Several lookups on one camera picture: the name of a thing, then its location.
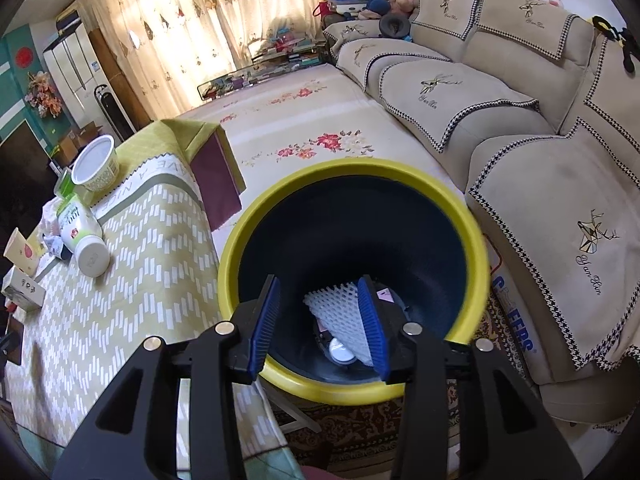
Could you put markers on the white paper bowl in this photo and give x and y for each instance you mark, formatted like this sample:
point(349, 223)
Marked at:
point(97, 170)

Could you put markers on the white wrapper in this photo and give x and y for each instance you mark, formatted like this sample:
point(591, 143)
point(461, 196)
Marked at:
point(52, 245)

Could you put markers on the pile of books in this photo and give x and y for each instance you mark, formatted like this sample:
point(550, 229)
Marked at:
point(285, 57)

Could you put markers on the small white box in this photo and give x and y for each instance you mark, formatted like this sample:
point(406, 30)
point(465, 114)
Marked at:
point(22, 290)

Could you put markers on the brown wooden cabinet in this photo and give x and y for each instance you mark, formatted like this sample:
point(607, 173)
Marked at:
point(120, 80)

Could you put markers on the black television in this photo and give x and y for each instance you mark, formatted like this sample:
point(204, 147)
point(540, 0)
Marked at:
point(20, 170)

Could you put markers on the small white round lid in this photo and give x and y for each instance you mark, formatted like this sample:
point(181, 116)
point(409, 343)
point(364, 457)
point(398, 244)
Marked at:
point(341, 351)

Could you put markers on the long black-rimmed tray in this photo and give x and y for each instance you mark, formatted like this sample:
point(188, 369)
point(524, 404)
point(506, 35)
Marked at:
point(222, 85)

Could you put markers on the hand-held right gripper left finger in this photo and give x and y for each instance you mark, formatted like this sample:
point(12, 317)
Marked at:
point(265, 325)

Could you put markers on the beige sofa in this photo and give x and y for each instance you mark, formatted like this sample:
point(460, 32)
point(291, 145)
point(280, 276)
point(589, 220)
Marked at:
point(500, 60)

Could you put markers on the artificial flower bouquet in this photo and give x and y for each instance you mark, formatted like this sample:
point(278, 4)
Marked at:
point(42, 95)

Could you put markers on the dark bin with yellow rim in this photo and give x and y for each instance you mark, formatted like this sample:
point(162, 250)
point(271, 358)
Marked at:
point(350, 220)

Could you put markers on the cardboard boxes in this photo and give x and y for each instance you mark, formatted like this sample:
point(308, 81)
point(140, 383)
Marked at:
point(75, 142)

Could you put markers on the white box with blue print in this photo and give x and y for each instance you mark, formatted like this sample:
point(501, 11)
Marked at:
point(510, 310)

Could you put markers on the black tower fan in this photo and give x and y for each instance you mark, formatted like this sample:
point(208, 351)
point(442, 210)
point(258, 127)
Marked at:
point(107, 115)

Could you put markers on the white plastic bottle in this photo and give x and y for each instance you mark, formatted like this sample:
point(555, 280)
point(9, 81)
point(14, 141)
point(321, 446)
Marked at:
point(82, 240)

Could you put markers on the red round wall decoration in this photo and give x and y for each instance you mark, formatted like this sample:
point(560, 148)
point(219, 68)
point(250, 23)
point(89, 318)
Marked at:
point(24, 56)

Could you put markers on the yellow and black plush toy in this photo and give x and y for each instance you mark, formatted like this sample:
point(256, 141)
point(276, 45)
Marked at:
point(612, 32)

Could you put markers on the maroon cloth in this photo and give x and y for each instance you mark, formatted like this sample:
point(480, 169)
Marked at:
point(215, 180)

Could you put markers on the cream patterned curtain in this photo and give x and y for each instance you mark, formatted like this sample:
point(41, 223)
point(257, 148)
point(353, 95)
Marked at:
point(175, 35)

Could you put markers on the white metal frame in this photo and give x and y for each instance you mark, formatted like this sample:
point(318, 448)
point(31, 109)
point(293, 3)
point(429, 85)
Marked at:
point(297, 415)

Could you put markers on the green carton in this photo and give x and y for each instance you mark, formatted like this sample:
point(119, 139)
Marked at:
point(64, 185)

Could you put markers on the white foam net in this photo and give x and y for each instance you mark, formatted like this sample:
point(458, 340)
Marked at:
point(335, 310)

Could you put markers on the blue and white bag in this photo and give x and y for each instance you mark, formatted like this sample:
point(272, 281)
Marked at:
point(347, 4)

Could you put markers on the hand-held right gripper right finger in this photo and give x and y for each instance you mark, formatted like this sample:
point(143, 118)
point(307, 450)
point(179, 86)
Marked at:
point(372, 330)

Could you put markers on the white cabinet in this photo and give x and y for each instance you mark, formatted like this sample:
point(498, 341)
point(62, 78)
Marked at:
point(75, 75)

